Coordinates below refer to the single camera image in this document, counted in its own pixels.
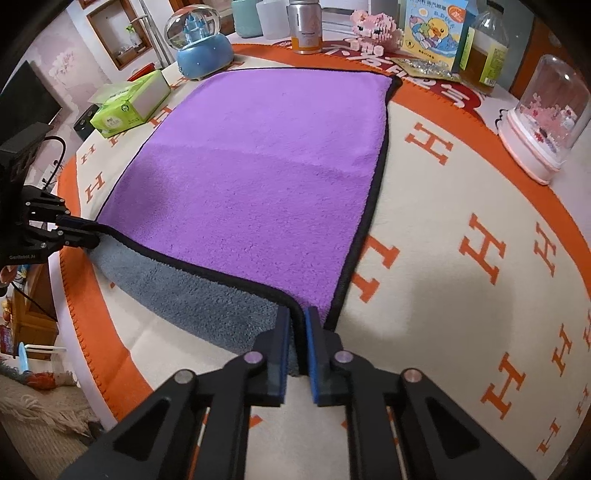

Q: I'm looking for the green tissue pack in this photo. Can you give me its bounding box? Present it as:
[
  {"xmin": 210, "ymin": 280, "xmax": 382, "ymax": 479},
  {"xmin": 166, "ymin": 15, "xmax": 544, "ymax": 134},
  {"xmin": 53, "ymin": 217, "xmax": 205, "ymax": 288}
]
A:
[{"xmin": 89, "ymin": 70, "xmax": 171, "ymax": 138}]

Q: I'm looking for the white squeeze bottle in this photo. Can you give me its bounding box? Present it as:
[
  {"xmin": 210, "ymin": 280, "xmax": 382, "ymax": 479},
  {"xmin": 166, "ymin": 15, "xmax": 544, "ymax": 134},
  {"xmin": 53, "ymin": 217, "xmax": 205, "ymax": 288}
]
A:
[{"xmin": 256, "ymin": 1, "xmax": 290, "ymax": 40}]

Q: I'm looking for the blue castle snow globe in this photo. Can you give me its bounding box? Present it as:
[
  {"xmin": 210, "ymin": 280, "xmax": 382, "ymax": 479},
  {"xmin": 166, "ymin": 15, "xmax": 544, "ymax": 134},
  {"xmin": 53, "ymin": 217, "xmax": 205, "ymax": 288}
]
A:
[{"xmin": 164, "ymin": 4, "xmax": 235, "ymax": 80}]

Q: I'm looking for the pink base glass dome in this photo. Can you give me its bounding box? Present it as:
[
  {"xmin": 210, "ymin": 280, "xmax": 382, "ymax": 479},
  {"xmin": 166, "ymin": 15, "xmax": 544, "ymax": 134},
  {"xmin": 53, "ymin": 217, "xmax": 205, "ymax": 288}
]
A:
[{"xmin": 498, "ymin": 54, "xmax": 590, "ymax": 185}]

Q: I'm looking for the purple and grey towel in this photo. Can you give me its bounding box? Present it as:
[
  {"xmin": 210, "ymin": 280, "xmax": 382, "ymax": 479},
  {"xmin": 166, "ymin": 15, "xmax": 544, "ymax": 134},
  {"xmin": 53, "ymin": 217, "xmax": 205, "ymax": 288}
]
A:
[{"xmin": 89, "ymin": 68, "xmax": 401, "ymax": 363}]

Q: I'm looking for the blue duck picture box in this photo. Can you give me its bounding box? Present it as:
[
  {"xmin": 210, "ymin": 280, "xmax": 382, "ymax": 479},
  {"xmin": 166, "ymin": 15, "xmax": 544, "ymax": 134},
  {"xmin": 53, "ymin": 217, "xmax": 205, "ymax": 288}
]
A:
[{"xmin": 402, "ymin": 0, "xmax": 477, "ymax": 71}]

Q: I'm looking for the glass bottle with amber liquid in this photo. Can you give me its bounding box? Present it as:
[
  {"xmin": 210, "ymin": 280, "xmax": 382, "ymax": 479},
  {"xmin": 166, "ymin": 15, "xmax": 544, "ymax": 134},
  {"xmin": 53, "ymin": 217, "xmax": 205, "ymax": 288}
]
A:
[{"xmin": 460, "ymin": 1, "xmax": 509, "ymax": 94}]

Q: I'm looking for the foil candy packet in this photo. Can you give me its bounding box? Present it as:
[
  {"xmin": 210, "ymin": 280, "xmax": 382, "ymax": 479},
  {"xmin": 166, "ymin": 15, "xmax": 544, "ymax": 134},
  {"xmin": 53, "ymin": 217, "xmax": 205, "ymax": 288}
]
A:
[{"xmin": 390, "ymin": 57, "xmax": 460, "ymax": 82}]

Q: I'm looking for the wooden wall shelf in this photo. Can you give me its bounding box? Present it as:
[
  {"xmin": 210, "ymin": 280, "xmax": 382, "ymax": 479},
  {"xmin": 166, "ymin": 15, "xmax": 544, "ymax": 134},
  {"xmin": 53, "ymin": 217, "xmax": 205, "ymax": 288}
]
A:
[{"xmin": 86, "ymin": 0, "xmax": 151, "ymax": 71}]

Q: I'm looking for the teal cup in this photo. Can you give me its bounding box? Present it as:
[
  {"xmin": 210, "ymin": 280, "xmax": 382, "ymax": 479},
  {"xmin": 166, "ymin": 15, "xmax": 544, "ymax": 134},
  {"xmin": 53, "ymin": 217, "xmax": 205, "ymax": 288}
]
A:
[{"xmin": 231, "ymin": 0, "xmax": 263, "ymax": 38}]

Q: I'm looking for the pink block pig figure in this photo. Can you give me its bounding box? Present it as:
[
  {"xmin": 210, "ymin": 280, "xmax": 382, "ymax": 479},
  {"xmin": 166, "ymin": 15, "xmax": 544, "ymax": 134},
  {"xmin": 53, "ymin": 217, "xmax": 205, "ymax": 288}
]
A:
[{"xmin": 349, "ymin": 10, "xmax": 404, "ymax": 57}]

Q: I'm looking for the silver and orange can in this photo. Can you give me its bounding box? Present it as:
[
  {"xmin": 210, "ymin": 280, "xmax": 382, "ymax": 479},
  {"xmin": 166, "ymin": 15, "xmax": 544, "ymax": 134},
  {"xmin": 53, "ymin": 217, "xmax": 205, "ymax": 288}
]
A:
[{"xmin": 287, "ymin": 0, "xmax": 322, "ymax": 55}]

